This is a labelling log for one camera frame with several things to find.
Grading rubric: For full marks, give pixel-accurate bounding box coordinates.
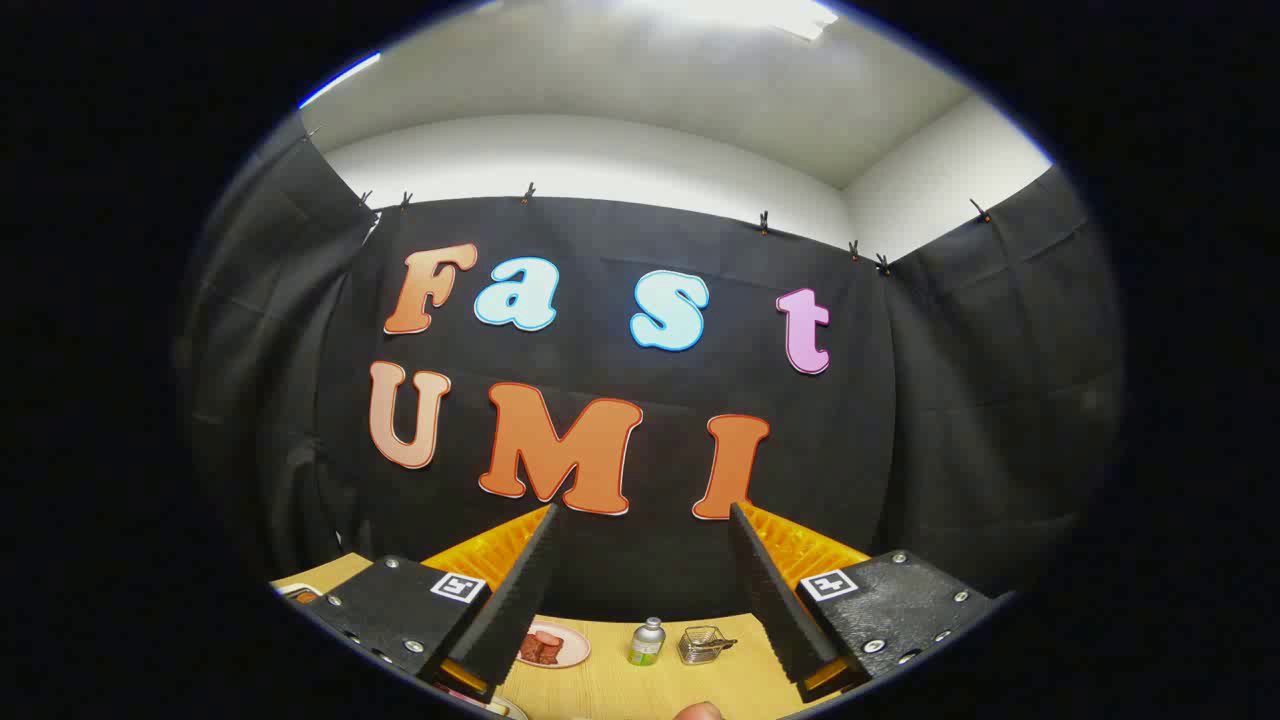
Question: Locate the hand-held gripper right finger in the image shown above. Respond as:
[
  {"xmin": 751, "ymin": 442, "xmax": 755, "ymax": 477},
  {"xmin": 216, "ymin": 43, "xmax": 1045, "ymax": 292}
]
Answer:
[{"xmin": 727, "ymin": 502, "xmax": 1006, "ymax": 704}]

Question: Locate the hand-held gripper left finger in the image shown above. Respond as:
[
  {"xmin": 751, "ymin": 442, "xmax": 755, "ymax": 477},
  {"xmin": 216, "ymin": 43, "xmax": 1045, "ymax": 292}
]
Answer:
[{"xmin": 297, "ymin": 503, "xmax": 561, "ymax": 704}]

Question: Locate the pink round plate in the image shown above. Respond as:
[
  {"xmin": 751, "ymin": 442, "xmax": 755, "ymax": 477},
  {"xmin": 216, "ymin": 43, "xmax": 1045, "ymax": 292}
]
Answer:
[{"xmin": 515, "ymin": 620, "xmax": 592, "ymax": 670}]

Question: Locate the silver bottle with green label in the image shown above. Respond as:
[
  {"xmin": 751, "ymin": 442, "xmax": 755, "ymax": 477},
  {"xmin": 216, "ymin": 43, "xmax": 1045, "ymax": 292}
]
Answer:
[{"xmin": 628, "ymin": 617, "xmax": 667, "ymax": 668}]

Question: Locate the row of black cloth clips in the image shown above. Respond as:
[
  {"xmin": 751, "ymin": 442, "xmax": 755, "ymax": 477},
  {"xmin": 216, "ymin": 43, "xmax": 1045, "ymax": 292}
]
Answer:
[{"xmin": 305, "ymin": 125, "xmax": 993, "ymax": 276}]

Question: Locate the ceiling light panel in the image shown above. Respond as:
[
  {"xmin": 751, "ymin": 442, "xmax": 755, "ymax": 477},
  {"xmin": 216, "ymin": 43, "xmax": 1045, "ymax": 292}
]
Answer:
[{"xmin": 640, "ymin": 0, "xmax": 841, "ymax": 43}]

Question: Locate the metal wire basket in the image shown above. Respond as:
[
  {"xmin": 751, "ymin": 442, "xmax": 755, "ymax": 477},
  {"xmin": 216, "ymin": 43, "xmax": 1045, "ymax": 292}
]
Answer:
[{"xmin": 677, "ymin": 625, "xmax": 739, "ymax": 666}]

